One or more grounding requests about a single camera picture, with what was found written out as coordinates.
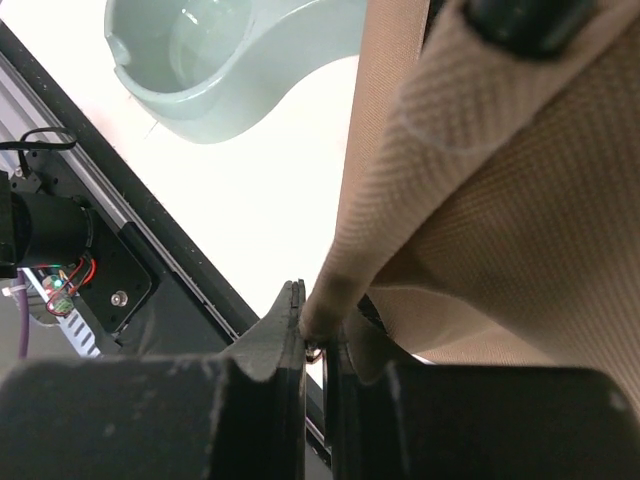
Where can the beige pet tent fabric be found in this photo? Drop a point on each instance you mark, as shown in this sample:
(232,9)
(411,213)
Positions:
(490,204)

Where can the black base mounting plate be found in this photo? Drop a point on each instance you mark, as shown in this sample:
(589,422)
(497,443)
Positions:
(154,293)

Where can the green double pet bowl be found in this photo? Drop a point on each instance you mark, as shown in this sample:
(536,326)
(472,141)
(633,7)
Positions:
(211,70)

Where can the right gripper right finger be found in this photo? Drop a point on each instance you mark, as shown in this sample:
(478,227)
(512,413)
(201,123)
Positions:
(391,416)

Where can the left white cable duct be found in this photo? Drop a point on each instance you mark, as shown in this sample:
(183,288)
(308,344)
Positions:
(59,306)

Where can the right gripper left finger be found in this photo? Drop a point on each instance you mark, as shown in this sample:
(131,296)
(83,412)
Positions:
(238,414)

